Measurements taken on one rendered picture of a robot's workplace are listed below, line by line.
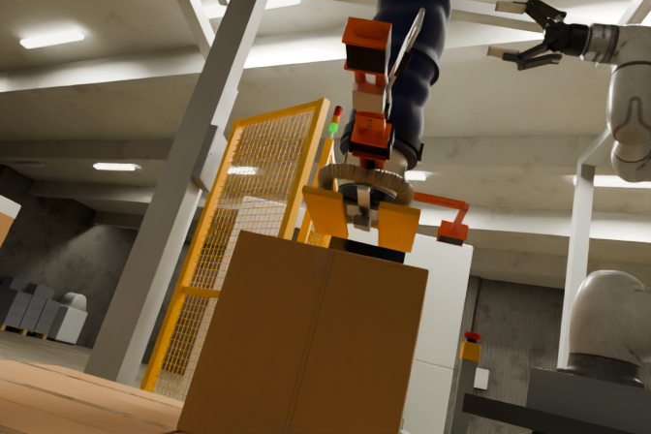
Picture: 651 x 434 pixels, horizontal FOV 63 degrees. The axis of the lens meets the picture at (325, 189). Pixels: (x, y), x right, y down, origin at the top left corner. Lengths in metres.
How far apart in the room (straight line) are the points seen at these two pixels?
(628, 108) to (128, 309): 2.14
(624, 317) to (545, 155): 5.22
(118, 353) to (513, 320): 11.07
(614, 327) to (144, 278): 1.96
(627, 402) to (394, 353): 0.54
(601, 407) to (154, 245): 1.99
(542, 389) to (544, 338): 11.45
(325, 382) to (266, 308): 0.18
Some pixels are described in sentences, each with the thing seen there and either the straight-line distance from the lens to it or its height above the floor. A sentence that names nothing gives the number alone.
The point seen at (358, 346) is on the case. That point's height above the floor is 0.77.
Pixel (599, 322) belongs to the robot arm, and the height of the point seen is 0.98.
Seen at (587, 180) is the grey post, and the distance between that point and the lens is 5.30.
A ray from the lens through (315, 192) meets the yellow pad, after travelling 1.29.
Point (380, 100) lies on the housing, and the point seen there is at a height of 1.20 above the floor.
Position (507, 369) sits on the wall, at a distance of 12.82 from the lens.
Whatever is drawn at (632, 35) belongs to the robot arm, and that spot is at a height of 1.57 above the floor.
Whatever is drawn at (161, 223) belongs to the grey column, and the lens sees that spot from 2.71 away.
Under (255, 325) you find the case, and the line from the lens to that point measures 1.09.
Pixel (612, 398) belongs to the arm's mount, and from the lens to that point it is 1.36.
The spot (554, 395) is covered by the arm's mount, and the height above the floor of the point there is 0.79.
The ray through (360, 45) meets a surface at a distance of 0.90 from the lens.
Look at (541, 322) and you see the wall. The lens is 12.90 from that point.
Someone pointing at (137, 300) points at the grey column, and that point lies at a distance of 2.65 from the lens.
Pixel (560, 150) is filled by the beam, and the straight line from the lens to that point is 6.60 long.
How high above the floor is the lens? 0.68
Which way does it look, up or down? 20 degrees up
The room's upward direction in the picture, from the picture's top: 15 degrees clockwise
